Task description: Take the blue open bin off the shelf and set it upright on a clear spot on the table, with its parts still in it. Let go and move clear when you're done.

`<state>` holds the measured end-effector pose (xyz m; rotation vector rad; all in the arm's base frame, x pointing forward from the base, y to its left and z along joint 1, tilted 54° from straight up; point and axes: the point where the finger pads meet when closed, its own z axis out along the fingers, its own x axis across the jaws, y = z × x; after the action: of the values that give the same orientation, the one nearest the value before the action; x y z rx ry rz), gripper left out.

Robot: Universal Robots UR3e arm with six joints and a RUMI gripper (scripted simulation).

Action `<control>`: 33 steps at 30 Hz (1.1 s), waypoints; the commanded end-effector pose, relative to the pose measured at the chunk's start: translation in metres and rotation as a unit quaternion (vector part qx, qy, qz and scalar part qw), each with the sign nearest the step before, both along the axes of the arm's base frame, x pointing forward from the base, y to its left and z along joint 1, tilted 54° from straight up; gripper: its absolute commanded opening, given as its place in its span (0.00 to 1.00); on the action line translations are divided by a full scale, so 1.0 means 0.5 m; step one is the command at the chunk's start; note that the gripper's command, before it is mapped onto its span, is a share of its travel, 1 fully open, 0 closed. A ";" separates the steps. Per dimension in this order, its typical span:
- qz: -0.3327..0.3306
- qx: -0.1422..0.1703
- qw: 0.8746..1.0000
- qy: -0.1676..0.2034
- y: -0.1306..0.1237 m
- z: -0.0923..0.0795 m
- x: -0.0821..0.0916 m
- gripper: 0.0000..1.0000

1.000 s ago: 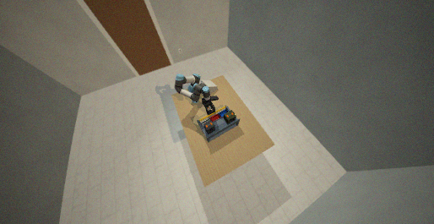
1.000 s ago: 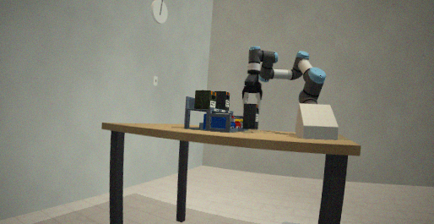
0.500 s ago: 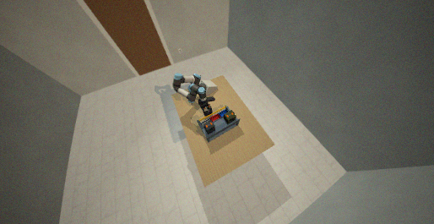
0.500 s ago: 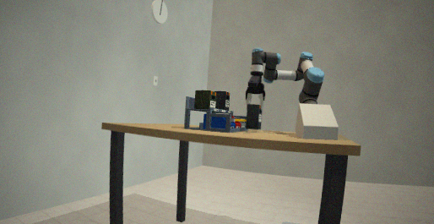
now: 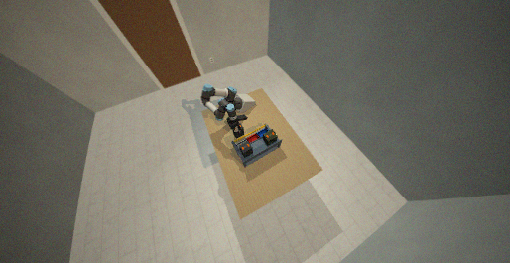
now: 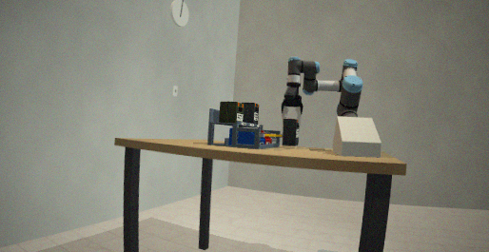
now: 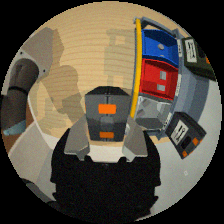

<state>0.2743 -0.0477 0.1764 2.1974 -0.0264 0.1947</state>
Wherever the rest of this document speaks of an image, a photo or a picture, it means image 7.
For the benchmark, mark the red open bin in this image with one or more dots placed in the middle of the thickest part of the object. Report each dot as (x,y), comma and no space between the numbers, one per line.
(151,77)

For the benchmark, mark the yellow narrow bar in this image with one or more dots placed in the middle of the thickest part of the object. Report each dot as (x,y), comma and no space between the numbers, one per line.
(138,67)

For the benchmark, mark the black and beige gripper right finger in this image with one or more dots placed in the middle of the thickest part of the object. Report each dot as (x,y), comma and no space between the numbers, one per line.
(139,148)

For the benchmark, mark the grey open bin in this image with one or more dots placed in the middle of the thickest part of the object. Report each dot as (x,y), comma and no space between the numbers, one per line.
(155,113)

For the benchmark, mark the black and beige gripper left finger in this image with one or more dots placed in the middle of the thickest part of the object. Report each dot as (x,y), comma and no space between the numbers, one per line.
(72,146)

